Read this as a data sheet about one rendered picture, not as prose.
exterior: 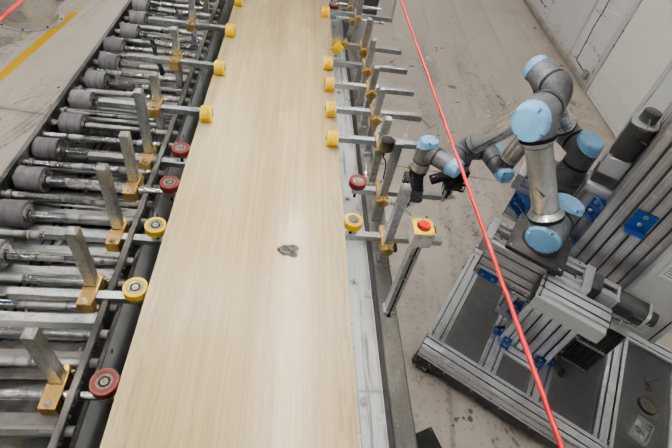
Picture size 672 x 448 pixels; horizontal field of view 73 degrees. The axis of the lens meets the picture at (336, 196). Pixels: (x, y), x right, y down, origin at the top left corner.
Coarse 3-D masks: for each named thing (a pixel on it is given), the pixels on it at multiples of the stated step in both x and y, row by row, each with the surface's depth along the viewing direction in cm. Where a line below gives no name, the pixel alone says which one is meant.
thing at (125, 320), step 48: (96, 48) 266; (192, 96) 269; (96, 144) 230; (48, 192) 200; (96, 192) 219; (48, 240) 195; (0, 288) 165; (0, 336) 153; (96, 336) 145; (0, 384) 152; (96, 432) 153
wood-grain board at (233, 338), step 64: (256, 0) 334; (320, 0) 352; (256, 64) 268; (320, 64) 280; (256, 128) 224; (320, 128) 232; (192, 192) 187; (256, 192) 193; (320, 192) 199; (192, 256) 165; (256, 256) 169; (320, 256) 173; (192, 320) 147; (256, 320) 150; (320, 320) 154; (128, 384) 130; (192, 384) 133; (256, 384) 136; (320, 384) 138
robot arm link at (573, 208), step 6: (558, 198) 161; (564, 198) 162; (570, 198) 163; (576, 198) 164; (564, 204) 159; (570, 204) 160; (576, 204) 161; (582, 204) 162; (564, 210) 158; (570, 210) 157; (576, 210) 158; (582, 210) 159; (570, 216) 158; (576, 216) 159; (576, 222) 162
